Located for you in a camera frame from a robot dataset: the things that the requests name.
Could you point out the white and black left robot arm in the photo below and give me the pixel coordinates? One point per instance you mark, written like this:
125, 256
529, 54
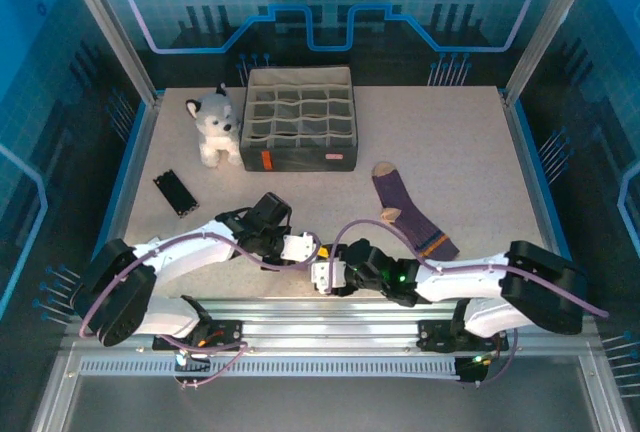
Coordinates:
185, 259

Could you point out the grey white husky plush toy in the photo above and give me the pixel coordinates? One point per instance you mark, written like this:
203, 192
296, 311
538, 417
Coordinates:
215, 119

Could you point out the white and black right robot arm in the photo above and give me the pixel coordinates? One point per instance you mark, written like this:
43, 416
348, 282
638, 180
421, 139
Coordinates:
540, 302

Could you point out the grey metal platform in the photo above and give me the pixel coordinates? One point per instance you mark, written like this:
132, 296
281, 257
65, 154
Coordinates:
325, 402

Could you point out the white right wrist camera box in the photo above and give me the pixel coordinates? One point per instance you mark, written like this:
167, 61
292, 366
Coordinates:
327, 277

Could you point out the grey fabric divider box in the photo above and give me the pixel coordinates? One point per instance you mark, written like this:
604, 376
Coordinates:
300, 159

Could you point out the purple sock with tan toe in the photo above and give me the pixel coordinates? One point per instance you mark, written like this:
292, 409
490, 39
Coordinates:
400, 197

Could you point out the long aluminium frame beam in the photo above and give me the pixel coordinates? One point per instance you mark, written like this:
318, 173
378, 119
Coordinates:
325, 322

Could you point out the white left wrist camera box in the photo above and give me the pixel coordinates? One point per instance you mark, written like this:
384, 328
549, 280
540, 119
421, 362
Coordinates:
300, 247

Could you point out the aluminium frame post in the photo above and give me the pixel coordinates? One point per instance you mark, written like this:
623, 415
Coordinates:
111, 27
549, 27

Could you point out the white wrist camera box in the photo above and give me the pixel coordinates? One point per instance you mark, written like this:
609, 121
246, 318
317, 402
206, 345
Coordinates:
327, 277
300, 247

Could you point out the aluminium side rail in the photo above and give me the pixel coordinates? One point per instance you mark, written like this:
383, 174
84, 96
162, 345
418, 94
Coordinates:
125, 202
531, 152

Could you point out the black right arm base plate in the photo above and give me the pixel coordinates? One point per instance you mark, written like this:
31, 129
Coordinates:
435, 334

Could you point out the black rectangular device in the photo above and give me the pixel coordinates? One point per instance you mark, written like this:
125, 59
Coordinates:
175, 192

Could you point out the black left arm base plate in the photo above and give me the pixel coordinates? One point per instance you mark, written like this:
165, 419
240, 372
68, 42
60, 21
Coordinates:
227, 334

